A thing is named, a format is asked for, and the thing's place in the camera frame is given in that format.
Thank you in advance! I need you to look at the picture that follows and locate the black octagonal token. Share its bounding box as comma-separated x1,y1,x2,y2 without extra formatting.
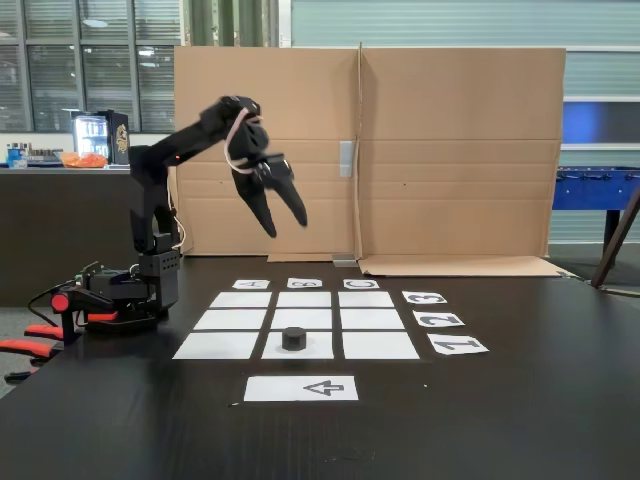
281,326,307,351

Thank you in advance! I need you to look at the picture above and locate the white paper grid square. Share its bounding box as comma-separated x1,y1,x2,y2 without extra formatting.
193,308,269,331
270,308,333,331
261,331,335,360
172,331,260,360
340,308,406,331
209,291,273,308
342,331,421,360
338,291,396,308
276,291,332,308

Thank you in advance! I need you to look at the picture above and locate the black mini fridge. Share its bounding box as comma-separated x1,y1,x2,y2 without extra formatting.
71,109,132,167

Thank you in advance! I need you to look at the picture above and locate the paper sheet number 3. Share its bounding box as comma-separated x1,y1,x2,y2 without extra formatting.
401,291,449,305

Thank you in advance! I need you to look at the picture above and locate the orange snack bag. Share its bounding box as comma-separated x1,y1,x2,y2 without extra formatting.
54,151,109,169

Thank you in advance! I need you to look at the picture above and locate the white arrow paper sheet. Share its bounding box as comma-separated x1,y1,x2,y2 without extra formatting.
243,375,360,403

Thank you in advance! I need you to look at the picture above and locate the paper sheet number 2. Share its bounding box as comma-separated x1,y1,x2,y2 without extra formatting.
412,310,466,329

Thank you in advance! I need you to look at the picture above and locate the brown cardboard panel with flap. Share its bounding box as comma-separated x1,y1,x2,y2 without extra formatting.
357,42,571,279

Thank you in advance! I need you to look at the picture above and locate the dark brown counter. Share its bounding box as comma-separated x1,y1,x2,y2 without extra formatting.
0,167,174,308

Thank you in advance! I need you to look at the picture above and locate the red black bar clamp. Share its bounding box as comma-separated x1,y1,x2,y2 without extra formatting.
49,285,121,346

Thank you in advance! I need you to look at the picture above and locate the paper sheet number 1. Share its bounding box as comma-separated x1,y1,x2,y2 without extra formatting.
427,333,490,357

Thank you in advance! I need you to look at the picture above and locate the blue bottle pack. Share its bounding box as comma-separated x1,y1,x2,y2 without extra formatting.
5,142,30,170

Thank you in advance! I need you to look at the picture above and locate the blue foosball table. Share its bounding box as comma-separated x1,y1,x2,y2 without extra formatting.
552,166,640,246

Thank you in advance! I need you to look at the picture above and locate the brown wooden leg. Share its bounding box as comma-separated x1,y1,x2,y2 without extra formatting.
591,189,640,290

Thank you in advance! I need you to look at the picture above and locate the black power cable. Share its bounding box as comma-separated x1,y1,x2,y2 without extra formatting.
27,280,76,326

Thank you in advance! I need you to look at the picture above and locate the red black plastic handle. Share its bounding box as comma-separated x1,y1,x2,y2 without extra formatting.
0,338,55,360
23,323,65,342

